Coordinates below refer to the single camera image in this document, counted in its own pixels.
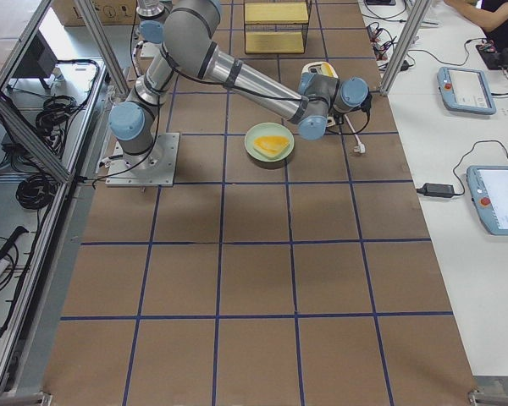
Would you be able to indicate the white toaster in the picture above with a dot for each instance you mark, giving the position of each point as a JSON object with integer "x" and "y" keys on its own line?
{"x": 309, "y": 70}

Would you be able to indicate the bread slice in toaster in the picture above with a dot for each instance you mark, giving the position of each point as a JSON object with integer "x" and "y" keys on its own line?
{"x": 327, "y": 70}

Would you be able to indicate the triangular bread on plate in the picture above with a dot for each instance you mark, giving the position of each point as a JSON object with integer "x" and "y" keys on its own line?
{"x": 271, "y": 145}

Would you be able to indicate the light green plate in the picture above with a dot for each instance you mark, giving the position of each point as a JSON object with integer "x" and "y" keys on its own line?
{"x": 267, "y": 129}

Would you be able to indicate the black power adapter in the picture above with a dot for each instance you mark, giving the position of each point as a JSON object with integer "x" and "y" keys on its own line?
{"x": 437, "y": 190}

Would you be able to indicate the upper blue teach pendant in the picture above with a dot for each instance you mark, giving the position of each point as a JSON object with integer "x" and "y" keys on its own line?
{"x": 465, "y": 90}

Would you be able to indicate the blue teach pendant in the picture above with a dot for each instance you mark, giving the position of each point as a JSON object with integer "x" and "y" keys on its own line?
{"x": 489, "y": 191}
{"x": 465, "y": 90}

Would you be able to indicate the lower blue teach pendant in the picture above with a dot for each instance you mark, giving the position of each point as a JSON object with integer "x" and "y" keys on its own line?
{"x": 489, "y": 191}

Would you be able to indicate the black monitor on floor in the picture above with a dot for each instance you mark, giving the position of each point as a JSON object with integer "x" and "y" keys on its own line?
{"x": 37, "y": 62}

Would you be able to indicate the person in black shirt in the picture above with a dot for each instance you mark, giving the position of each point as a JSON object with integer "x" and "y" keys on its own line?
{"x": 492, "y": 18}

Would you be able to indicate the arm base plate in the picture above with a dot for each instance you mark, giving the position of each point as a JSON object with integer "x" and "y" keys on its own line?
{"x": 158, "y": 169}
{"x": 146, "y": 49}

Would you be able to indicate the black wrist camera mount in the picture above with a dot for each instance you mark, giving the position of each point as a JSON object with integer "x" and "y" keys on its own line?
{"x": 367, "y": 104}

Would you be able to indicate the black wire basket shelf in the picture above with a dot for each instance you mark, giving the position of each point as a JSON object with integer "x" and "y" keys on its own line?
{"x": 276, "y": 27}

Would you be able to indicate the aluminium frame post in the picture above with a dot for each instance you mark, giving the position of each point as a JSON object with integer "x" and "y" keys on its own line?
{"x": 404, "y": 42}

